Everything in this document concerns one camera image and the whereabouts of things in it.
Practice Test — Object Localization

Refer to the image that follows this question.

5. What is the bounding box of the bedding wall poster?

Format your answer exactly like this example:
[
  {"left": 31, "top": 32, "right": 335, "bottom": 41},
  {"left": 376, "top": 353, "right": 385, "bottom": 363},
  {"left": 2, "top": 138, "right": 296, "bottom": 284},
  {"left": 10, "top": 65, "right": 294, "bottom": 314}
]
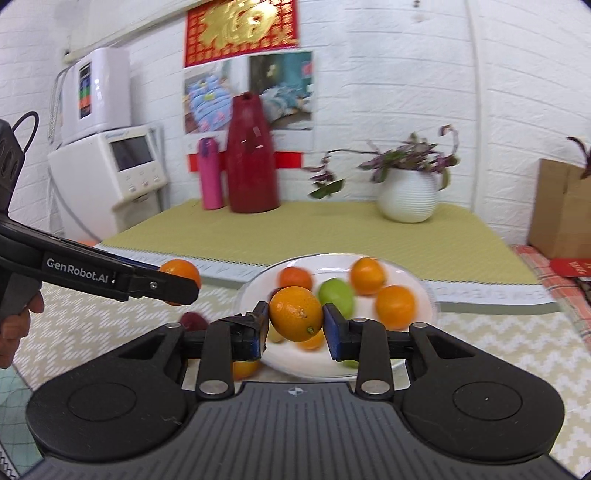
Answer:
[{"left": 184, "top": 51, "right": 315, "bottom": 172}]

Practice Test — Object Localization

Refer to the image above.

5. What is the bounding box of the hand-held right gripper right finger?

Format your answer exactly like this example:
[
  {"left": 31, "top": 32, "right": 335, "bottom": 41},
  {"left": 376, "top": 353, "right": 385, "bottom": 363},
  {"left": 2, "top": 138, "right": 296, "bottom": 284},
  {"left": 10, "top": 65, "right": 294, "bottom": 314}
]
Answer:
[{"left": 322, "top": 302, "right": 474, "bottom": 401}]

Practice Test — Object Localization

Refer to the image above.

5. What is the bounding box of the dark red plum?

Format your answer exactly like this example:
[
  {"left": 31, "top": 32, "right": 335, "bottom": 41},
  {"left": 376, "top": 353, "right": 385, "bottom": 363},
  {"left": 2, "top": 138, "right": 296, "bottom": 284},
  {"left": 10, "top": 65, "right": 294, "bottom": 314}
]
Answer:
[{"left": 179, "top": 311, "right": 209, "bottom": 333}]

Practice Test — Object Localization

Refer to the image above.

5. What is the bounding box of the white plate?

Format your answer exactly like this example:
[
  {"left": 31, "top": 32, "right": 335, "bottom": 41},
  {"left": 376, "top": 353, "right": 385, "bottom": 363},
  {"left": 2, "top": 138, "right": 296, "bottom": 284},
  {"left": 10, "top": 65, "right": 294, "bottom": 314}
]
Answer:
[{"left": 235, "top": 253, "right": 437, "bottom": 380}]

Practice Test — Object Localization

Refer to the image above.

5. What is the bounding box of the green woven mat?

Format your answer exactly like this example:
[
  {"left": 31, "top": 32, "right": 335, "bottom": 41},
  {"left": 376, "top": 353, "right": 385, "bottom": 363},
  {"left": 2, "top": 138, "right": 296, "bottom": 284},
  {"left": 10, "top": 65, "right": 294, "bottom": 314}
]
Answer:
[{"left": 100, "top": 198, "right": 557, "bottom": 305}]

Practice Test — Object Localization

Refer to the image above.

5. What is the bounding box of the small orange kumquat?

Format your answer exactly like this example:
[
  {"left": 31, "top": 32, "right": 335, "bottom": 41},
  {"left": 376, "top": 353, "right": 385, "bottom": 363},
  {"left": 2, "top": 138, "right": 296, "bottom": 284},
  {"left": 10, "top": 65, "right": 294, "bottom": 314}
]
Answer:
[
  {"left": 232, "top": 359, "right": 260, "bottom": 381},
  {"left": 349, "top": 257, "right": 387, "bottom": 296}
]

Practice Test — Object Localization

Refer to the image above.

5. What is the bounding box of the dark purple plant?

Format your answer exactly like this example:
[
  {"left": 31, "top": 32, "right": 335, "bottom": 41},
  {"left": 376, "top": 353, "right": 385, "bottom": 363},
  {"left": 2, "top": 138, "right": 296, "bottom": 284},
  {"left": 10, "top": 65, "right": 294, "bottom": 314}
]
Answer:
[{"left": 567, "top": 136, "right": 591, "bottom": 181}]

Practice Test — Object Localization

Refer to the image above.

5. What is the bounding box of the pink thermos bottle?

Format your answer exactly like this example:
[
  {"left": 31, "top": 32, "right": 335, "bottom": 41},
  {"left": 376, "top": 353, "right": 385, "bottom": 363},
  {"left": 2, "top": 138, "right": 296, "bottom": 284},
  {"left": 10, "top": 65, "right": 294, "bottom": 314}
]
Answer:
[{"left": 198, "top": 137, "right": 225, "bottom": 210}]

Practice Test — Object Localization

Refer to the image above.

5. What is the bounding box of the red thermos jug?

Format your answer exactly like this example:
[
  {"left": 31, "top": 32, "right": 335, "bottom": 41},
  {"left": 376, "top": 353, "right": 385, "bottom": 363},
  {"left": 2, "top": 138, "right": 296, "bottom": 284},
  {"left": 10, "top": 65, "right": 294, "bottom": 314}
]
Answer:
[{"left": 225, "top": 92, "right": 280, "bottom": 214}]

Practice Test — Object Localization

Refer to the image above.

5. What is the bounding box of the tangerine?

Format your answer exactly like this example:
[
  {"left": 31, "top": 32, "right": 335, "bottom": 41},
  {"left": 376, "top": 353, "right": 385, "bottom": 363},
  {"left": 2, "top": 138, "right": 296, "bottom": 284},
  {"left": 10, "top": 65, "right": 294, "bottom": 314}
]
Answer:
[
  {"left": 158, "top": 259, "right": 202, "bottom": 306},
  {"left": 277, "top": 267, "right": 315, "bottom": 292}
]

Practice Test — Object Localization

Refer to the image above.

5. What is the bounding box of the white wall pipe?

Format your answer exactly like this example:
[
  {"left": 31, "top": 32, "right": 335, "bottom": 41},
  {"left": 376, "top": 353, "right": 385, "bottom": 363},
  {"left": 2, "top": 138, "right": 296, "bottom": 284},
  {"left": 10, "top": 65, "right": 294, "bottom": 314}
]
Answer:
[{"left": 464, "top": 0, "right": 485, "bottom": 210}]

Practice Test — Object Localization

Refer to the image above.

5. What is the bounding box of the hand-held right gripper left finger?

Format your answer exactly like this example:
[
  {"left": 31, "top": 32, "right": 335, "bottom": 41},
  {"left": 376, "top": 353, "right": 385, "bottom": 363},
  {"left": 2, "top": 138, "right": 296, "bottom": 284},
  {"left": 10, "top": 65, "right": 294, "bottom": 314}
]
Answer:
[{"left": 115, "top": 301, "right": 271, "bottom": 401}]

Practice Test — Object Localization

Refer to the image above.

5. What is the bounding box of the black cable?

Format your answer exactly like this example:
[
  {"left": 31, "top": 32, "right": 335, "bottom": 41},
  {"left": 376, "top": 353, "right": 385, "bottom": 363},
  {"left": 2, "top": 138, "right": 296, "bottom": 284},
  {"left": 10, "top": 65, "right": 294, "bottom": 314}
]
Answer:
[{"left": 11, "top": 111, "right": 39, "bottom": 153}]

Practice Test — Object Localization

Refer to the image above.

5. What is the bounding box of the red gold wall poster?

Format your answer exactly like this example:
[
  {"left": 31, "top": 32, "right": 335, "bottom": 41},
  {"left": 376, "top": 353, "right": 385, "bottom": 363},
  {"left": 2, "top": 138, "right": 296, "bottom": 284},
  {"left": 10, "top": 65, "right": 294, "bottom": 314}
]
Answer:
[{"left": 185, "top": 0, "right": 300, "bottom": 68}]

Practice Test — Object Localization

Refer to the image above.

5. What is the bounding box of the person's left hand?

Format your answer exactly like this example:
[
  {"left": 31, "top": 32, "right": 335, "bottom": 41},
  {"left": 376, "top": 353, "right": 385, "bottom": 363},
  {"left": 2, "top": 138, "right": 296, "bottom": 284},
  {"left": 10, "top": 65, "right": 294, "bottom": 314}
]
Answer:
[{"left": 0, "top": 293, "right": 45, "bottom": 370}]

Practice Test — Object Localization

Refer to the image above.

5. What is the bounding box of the red plaid cloth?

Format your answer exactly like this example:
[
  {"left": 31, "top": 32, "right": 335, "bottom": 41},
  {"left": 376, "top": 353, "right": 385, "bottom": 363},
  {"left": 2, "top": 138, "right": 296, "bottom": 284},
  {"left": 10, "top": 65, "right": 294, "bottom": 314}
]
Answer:
[{"left": 512, "top": 244, "right": 591, "bottom": 333}]

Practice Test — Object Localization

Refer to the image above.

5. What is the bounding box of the white appliance with screen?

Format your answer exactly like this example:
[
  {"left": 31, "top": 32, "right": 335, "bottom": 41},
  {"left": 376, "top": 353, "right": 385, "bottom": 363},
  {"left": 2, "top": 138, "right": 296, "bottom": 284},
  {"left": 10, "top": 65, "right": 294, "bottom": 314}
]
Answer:
[{"left": 47, "top": 124, "right": 168, "bottom": 241}]

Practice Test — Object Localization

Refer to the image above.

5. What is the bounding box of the orange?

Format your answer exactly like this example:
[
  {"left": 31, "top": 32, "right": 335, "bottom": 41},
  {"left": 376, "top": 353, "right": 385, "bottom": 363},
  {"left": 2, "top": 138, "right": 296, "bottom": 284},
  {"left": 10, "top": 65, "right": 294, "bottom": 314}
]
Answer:
[
  {"left": 375, "top": 285, "right": 417, "bottom": 330},
  {"left": 269, "top": 286, "right": 324, "bottom": 343}
]

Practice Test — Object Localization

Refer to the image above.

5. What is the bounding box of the purple plant in white pot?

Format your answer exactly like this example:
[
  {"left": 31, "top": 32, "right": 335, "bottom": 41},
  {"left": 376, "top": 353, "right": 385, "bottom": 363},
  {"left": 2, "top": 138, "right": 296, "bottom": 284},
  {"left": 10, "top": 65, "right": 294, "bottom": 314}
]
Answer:
[{"left": 302, "top": 124, "right": 461, "bottom": 223}]

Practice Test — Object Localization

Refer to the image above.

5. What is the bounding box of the red packet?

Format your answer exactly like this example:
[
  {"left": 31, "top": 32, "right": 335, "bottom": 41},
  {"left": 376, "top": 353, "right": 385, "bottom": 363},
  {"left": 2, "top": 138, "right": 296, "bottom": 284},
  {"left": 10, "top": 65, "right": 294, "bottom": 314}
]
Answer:
[{"left": 549, "top": 258, "right": 591, "bottom": 278}]

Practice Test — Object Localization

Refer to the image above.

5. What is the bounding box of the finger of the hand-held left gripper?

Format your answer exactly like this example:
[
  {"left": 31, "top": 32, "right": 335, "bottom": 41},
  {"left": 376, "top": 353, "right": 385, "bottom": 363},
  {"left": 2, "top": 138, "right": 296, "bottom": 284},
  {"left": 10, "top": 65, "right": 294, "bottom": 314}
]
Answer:
[
  {"left": 115, "top": 269, "right": 202, "bottom": 306},
  {"left": 93, "top": 244, "right": 161, "bottom": 271}
]

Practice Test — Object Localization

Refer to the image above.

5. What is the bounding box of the white water purifier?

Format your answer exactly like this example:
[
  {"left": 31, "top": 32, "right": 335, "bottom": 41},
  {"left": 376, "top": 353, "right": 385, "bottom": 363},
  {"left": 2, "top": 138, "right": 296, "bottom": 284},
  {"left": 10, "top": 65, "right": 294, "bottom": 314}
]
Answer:
[{"left": 60, "top": 47, "right": 132, "bottom": 146}]

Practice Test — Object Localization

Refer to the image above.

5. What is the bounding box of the cardboard box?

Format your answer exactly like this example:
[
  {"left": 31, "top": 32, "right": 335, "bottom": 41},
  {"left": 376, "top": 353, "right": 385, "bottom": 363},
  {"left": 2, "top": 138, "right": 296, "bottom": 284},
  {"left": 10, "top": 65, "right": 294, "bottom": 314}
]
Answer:
[{"left": 527, "top": 158, "right": 591, "bottom": 260}]

